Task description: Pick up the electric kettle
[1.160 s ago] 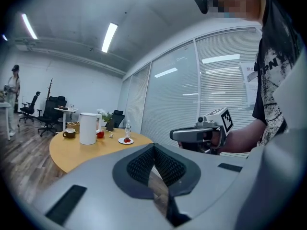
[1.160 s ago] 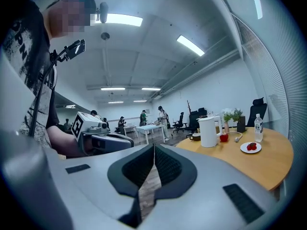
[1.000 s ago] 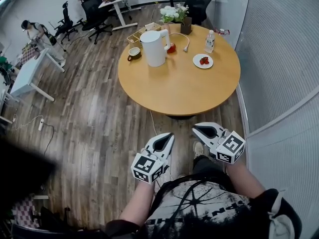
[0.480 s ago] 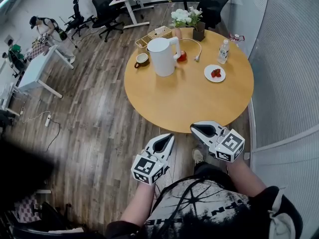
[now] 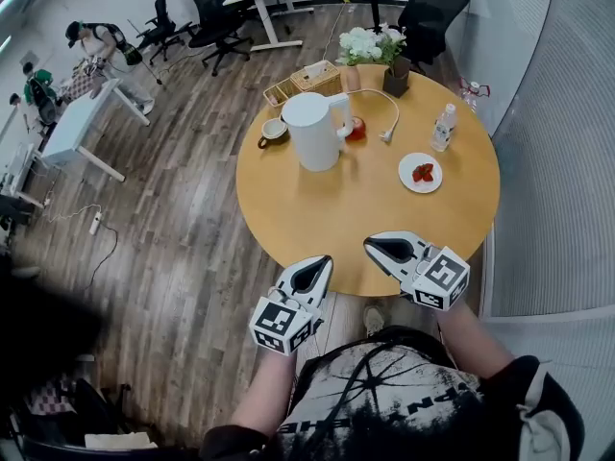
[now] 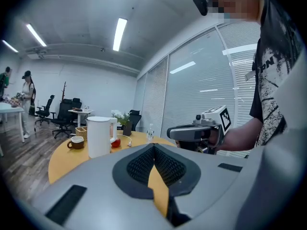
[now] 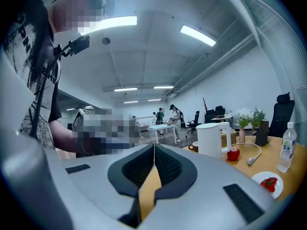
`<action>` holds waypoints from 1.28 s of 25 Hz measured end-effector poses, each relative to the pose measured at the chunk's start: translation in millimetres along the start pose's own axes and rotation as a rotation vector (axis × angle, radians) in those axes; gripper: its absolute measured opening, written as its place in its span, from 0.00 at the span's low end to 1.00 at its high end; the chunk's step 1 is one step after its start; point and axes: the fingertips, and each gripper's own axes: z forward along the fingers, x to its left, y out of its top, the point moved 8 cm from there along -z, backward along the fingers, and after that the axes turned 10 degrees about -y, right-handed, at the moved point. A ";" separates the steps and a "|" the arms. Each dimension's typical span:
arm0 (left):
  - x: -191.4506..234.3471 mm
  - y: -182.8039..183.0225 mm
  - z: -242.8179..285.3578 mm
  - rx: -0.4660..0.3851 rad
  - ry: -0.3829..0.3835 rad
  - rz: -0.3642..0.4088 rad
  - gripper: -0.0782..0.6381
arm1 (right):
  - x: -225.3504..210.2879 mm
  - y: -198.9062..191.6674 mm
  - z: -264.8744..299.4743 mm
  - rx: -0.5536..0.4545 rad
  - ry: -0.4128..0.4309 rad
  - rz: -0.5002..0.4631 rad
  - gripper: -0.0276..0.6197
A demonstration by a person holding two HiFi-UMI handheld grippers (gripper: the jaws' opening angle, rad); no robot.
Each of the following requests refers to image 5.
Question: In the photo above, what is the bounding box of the white plate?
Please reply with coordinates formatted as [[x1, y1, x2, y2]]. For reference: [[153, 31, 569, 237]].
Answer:
[[397, 152, 444, 195]]

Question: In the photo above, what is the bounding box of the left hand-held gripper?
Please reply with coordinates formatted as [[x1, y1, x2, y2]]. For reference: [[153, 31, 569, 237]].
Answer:
[[248, 255, 333, 357]]

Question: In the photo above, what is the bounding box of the checkered fabric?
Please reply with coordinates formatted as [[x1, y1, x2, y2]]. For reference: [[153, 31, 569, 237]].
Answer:
[[61, 67, 105, 103], [26, 376, 79, 418]]

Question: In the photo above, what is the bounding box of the white paper bag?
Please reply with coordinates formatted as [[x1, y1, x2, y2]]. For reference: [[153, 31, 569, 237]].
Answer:
[[84, 430, 160, 452]]

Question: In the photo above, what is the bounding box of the white power cable with plug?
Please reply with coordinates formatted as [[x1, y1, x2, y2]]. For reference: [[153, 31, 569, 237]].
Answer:
[[346, 87, 402, 143]]

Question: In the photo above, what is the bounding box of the person's black printed t-shirt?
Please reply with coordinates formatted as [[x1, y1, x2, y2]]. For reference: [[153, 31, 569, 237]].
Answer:
[[199, 327, 586, 461]]

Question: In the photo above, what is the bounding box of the black floor cable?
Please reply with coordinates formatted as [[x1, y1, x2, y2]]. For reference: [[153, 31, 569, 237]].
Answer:
[[84, 221, 120, 290]]

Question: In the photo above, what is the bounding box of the cream and brown mug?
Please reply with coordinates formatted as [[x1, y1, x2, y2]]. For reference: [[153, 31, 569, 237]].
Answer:
[[257, 117, 291, 151]]

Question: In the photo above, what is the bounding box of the clear jug red handle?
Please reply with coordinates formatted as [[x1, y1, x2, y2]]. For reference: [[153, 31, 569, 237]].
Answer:
[[458, 78, 492, 115]]

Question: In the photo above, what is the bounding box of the person's left forearm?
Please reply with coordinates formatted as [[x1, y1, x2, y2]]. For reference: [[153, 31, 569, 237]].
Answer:
[[230, 348, 300, 435]]

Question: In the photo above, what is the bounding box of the green leafy plant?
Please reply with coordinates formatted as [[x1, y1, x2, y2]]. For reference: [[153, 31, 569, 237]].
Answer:
[[377, 22, 409, 74]]

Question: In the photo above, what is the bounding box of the person's right forearm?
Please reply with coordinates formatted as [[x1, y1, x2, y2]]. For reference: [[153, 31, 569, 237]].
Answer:
[[434, 300, 516, 382]]

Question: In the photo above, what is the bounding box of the thin black pole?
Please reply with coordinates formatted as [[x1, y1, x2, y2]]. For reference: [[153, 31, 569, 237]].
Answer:
[[126, 18, 165, 87]]

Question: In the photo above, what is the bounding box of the white electric kettle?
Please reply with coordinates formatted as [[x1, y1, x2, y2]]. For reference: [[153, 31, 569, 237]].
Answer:
[[281, 91, 355, 172]]

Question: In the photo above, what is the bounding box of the clear plastic water bottle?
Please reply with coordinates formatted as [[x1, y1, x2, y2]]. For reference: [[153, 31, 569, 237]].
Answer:
[[430, 103, 458, 153]]

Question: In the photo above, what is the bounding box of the white floor cable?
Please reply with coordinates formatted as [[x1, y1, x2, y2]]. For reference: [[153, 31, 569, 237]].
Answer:
[[325, 1, 347, 62]]

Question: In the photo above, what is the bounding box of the black mesh office chair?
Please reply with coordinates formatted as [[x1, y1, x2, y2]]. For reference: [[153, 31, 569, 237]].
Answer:
[[135, 0, 194, 67]]

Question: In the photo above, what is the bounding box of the white flower bouquet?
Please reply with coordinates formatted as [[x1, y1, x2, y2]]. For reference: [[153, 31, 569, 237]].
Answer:
[[334, 26, 385, 67]]

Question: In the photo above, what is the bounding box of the wicker tissue box organizer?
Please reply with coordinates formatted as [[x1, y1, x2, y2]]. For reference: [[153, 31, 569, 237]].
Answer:
[[262, 59, 343, 109]]

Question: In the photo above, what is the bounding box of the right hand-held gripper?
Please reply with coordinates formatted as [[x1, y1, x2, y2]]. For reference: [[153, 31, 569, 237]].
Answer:
[[363, 230, 471, 312]]

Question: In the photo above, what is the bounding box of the person's shoe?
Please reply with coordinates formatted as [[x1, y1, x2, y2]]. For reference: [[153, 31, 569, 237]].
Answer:
[[362, 304, 386, 338]]

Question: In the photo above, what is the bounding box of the red apple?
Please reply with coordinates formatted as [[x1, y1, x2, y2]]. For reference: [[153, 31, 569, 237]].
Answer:
[[344, 116, 367, 142]]

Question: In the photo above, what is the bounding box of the dark brown square pot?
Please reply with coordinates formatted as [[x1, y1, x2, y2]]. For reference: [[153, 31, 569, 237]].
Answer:
[[381, 55, 412, 99]]

